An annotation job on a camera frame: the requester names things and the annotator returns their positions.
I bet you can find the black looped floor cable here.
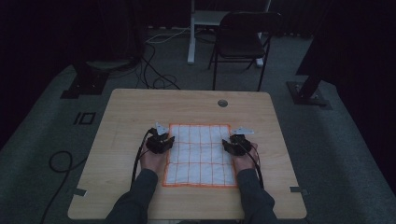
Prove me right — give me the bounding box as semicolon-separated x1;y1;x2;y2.
38;150;90;224

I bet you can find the grey round floor base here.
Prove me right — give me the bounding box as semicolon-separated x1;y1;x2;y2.
85;58;140;72

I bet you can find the white floor cable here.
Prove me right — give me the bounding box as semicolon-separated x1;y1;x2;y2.
145;26;191;45

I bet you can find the right hand-held gripper cable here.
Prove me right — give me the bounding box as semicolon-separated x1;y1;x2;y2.
245;144;265;190

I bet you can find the black floor cables bundle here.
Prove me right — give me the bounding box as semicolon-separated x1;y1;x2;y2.
134;42;182;91

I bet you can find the white cloth with orange grid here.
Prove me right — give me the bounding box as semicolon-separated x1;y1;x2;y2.
161;123;239;189

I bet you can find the person's right hand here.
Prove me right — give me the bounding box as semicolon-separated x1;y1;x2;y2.
233;142;260;175

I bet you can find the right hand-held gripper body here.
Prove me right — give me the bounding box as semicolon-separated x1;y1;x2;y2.
230;125;255;157

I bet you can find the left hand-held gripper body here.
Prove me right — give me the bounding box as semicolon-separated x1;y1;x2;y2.
145;121;171;155

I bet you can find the black slanted stand with base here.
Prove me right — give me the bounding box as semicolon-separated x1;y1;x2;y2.
286;0;333;110

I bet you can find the black stand with square base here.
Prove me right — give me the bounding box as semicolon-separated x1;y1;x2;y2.
60;61;110;100

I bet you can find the white desk frame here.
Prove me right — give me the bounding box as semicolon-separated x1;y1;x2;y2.
187;0;273;68

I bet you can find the person's left hand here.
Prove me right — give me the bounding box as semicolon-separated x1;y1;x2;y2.
139;145;168;175

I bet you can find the black folding chair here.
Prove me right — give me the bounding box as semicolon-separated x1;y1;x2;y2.
207;11;283;92

